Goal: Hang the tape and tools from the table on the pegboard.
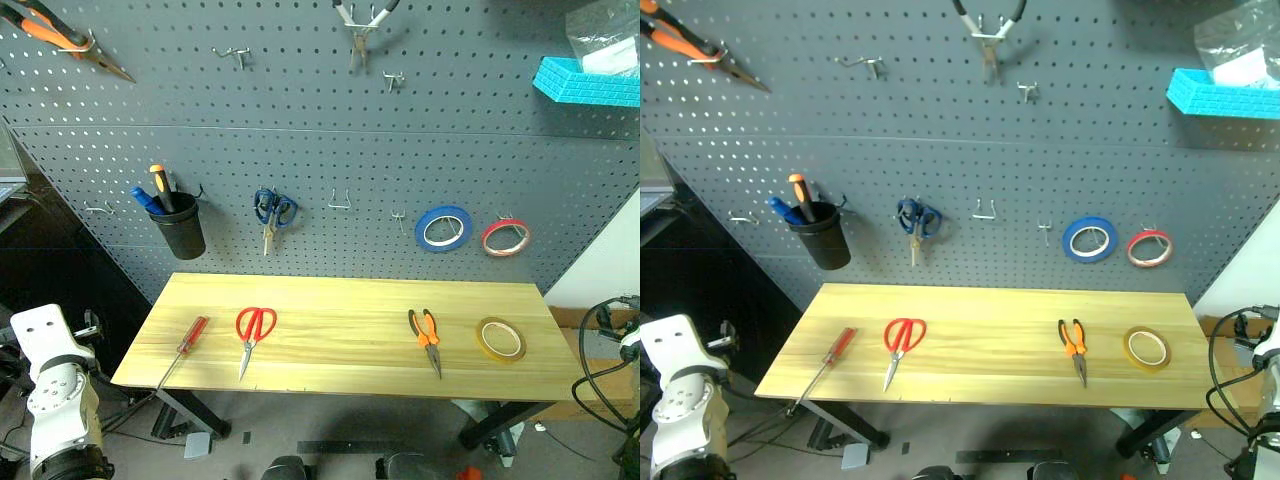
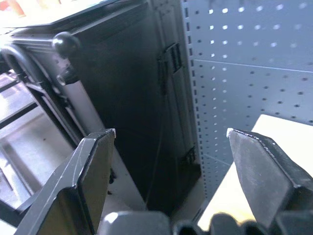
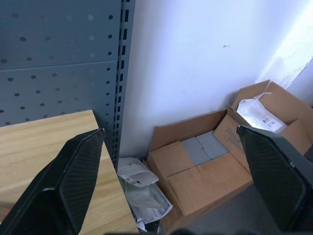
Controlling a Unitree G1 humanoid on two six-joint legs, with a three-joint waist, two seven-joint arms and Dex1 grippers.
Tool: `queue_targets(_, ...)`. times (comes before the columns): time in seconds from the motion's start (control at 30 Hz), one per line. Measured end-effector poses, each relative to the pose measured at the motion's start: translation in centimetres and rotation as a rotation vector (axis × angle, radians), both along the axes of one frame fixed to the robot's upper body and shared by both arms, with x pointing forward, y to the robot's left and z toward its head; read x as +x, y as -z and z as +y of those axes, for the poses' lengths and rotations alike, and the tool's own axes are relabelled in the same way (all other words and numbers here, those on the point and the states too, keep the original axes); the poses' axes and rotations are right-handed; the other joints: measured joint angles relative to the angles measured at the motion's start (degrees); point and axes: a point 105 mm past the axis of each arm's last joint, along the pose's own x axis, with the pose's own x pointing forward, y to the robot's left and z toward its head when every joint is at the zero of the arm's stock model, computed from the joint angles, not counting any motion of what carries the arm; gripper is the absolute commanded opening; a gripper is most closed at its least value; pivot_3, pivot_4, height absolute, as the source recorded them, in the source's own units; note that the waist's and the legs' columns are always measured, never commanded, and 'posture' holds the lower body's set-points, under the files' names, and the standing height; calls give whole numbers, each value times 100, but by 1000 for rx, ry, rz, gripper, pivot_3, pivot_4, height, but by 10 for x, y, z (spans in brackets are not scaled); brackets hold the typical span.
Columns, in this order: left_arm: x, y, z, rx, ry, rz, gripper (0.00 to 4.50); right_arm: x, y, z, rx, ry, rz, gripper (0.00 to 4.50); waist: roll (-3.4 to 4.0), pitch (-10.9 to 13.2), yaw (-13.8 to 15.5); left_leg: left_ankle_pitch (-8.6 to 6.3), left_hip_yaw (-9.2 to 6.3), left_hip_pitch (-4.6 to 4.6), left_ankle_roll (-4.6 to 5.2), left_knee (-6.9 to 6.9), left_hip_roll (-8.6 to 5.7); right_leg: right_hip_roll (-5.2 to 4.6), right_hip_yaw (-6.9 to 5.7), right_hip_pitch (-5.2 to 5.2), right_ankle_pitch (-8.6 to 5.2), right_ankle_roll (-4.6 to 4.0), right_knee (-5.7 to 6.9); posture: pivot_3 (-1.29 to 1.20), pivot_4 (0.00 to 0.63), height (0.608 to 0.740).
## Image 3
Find white plastic bag with label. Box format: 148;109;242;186
236;92;289;135

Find large open cardboard box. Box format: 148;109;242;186
146;109;254;216

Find grey metal panels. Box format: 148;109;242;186
181;130;230;166

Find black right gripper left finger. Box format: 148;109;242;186
0;128;106;235

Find grey perforated metal shelf panel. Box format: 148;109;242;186
0;0;136;169

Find crumpled clear plastic bags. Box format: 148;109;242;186
117;157;173;233

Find small open cardboard box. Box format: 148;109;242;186
227;79;313;156

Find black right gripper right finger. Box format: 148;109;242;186
236;125;313;232

